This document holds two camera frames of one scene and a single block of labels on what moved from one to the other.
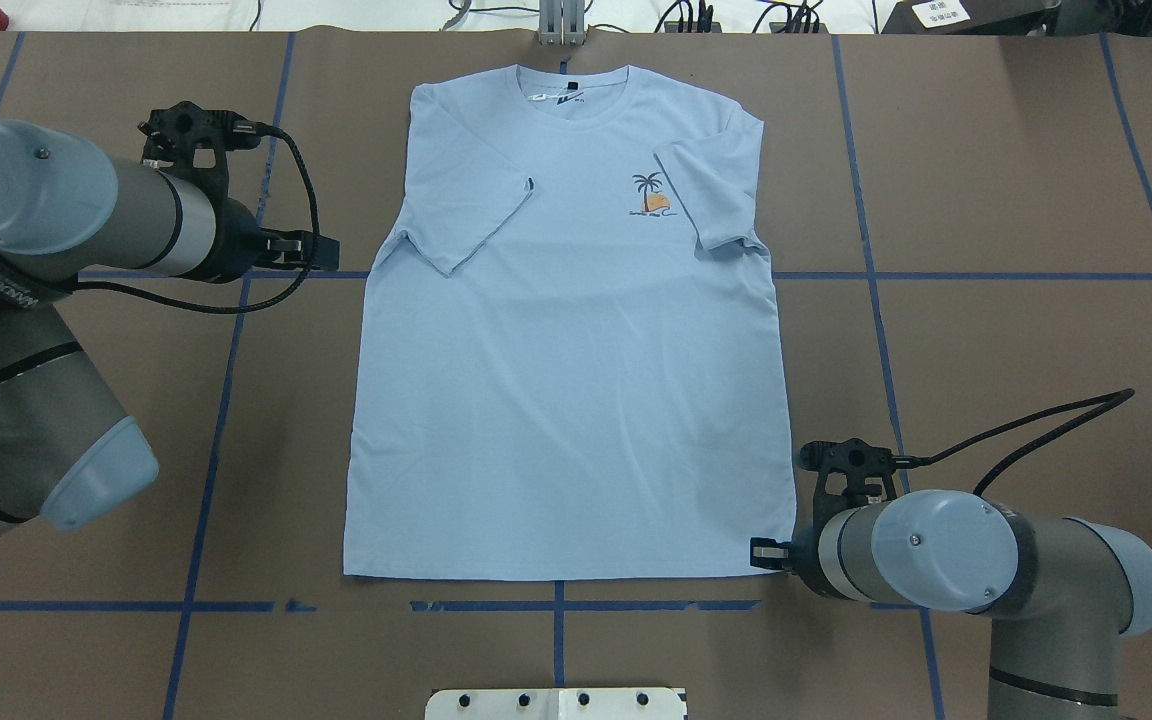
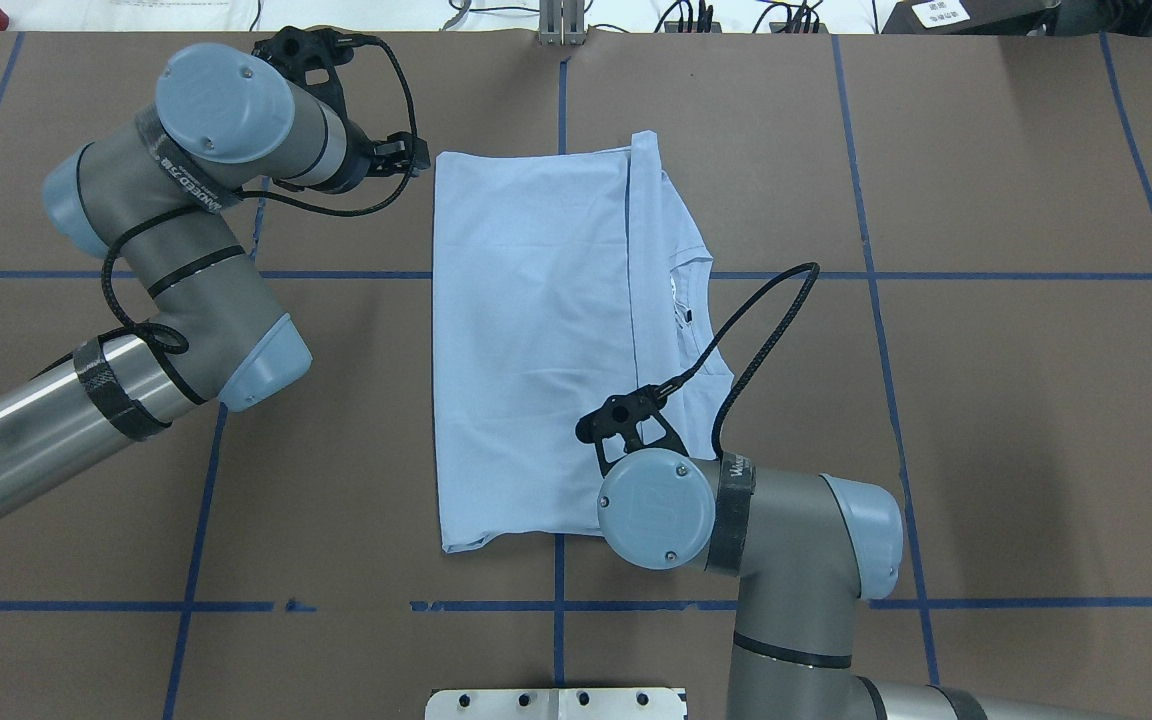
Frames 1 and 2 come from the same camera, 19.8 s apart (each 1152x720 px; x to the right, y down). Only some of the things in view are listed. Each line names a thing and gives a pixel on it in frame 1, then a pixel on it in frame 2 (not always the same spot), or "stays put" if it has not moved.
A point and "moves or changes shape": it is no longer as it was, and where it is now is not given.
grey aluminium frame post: x=561 y=22 stays put
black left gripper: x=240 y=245 -> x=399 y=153
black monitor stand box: x=971 y=17 stays put
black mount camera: x=847 y=471 -> x=620 y=415
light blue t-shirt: x=568 y=361 moves or changes shape
